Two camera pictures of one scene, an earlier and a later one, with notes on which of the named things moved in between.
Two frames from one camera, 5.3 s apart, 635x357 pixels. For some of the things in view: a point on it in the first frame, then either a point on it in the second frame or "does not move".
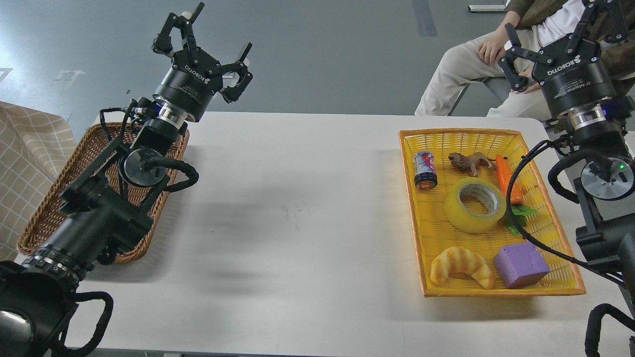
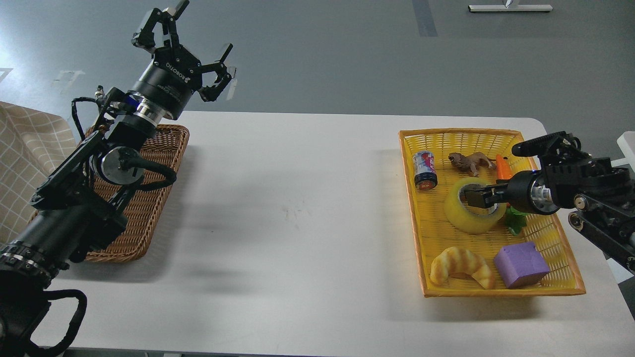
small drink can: (425, 174) does not move
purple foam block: (521, 266) does not move
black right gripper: (579, 78) → (519, 196)
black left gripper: (186, 86) → (174, 74)
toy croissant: (457, 260) does not move
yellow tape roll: (465, 222) does not move
